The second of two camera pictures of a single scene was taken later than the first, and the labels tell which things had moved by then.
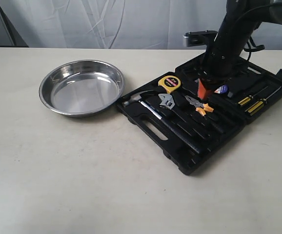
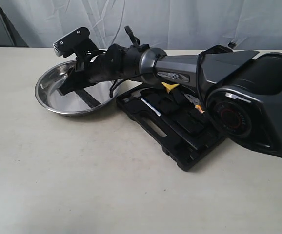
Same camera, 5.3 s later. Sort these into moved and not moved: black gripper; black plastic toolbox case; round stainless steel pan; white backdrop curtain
Moved: black gripper
Not moved: black plastic toolbox case; white backdrop curtain; round stainless steel pan
